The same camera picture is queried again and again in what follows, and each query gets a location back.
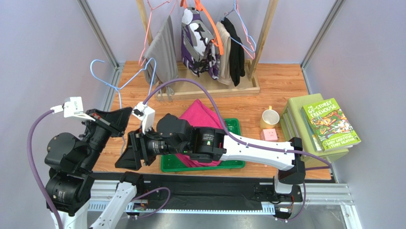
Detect beige hanging garment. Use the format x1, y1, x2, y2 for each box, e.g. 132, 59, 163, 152
216, 21, 233, 85

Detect green treehouse book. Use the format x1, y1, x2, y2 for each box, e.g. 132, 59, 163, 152
301, 98, 361, 152

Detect green storage box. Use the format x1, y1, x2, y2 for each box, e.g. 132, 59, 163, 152
280, 94, 349, 163

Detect red wire hanger on rack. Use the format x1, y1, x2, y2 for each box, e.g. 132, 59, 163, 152
234, 1, 257, 60

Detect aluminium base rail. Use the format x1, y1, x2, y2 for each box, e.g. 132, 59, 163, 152
65, 171, 362, 229

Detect black hanging garment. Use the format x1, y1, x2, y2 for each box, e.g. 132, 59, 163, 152
221, 18, 245, 86

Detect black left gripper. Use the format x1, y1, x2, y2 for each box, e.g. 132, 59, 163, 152
80, 105, 133, 171

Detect orange plastic hanger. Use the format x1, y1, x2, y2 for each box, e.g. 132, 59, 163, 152
180, 0, 223, 62

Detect pink power socket cube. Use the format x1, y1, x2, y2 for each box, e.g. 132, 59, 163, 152
260, 128, 278, 142

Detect blue wire hanger on rack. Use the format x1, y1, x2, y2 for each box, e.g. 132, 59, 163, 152
221, 0, 257, 60

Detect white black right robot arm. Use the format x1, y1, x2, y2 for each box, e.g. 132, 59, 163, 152
115, 114, 305, 194

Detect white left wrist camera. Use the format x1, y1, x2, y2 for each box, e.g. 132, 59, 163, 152
50, 96, 95, 121

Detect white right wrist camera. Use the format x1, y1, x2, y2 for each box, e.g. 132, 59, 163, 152
132, 102, 155, 134

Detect wooden clothes rack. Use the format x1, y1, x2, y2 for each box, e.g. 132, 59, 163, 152
135, 0, 280, 101

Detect yellow ceramic mug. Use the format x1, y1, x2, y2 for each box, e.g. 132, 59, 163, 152
260, 105, 280, 129

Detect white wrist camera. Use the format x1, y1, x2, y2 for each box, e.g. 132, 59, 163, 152
132, 102, 155, 134
50, 96, 95, 121

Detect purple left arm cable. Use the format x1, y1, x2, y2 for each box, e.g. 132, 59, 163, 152
27, 109, 64, 229

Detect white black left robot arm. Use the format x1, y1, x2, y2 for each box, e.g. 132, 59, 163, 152
44, 106, 132, 229

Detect pink trousers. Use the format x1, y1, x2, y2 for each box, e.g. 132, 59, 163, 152
179, 98, 228, 168

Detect pink wire hanger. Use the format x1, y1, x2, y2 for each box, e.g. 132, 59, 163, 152
136, 0, 178, 67

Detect green plastic tray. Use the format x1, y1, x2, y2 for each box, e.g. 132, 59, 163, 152
160, 118, 246, 173

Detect camouflage hanging garment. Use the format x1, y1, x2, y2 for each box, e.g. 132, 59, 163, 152
181, 7, 220, 80

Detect grey hanging trousers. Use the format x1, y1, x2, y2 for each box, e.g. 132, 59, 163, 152
142, 16, 179, 85

